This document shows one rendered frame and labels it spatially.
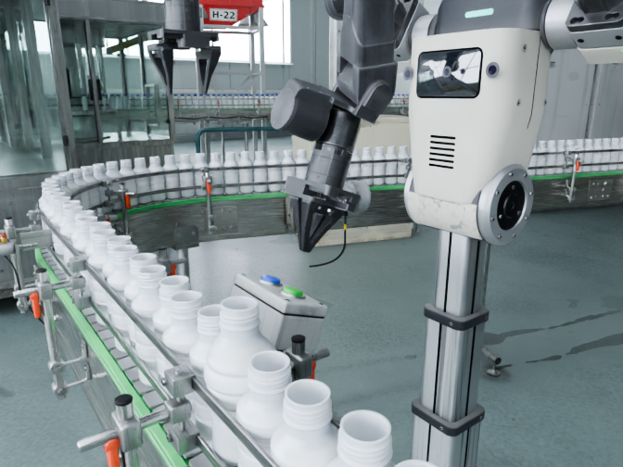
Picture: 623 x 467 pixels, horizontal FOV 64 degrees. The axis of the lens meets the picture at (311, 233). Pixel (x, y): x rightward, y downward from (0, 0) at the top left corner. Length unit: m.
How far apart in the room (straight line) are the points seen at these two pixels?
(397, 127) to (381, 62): 4.12
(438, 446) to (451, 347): 0.25
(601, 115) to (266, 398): 6.74
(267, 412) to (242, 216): 1.62
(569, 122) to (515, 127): 5.73
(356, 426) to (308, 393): 0.06
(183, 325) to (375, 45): 0.41
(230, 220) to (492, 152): 1.29
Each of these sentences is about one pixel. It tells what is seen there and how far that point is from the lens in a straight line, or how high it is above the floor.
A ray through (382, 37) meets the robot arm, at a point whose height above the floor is 1.46.
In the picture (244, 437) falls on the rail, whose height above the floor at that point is 1.11.
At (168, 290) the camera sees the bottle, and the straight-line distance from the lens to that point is 0.64.
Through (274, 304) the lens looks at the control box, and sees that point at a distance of 0.69.
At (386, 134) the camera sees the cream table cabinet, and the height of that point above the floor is 1.02.
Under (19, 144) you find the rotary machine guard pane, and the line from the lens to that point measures 3.55.
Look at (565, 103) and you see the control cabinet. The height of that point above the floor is 1.29.
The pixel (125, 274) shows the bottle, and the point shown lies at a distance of 0.79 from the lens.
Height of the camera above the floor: 1.39
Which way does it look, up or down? 16 degrees down
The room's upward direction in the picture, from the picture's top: straight up
